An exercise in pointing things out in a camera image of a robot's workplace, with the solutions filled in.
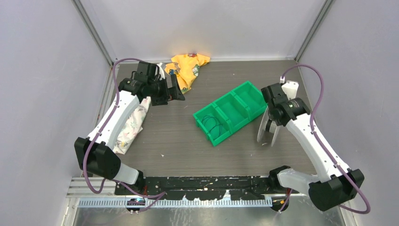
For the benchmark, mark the yellow printed cloth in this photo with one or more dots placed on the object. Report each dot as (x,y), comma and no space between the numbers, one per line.
(186,68)

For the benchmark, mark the white floral cloth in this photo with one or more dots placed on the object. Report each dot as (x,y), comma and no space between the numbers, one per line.
(132,127)

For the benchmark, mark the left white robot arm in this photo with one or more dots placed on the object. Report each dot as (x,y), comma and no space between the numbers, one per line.
(94,152)

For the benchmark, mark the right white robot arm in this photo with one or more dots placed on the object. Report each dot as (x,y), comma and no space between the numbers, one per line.
(334,182)

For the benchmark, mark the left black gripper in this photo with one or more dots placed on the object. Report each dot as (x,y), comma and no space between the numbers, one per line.
(163,100)

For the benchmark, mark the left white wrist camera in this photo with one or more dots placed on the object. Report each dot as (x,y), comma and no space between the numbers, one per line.
(162,67)

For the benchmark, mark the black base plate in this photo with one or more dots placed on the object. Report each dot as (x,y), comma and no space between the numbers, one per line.
(204,188)

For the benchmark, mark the clear plastic cable spool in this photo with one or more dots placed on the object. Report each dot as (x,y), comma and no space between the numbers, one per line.
(268,129)

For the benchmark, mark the slotted metal rail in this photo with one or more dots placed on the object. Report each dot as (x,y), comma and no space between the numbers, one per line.
(140,203)

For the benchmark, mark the green three-compartment bin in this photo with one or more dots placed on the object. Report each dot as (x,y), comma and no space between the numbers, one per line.
(231,112)

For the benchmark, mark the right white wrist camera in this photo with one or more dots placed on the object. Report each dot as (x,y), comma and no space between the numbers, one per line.
(290,88)

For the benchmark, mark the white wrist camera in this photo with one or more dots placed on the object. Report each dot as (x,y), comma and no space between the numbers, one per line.
(290,88)
(162,67)

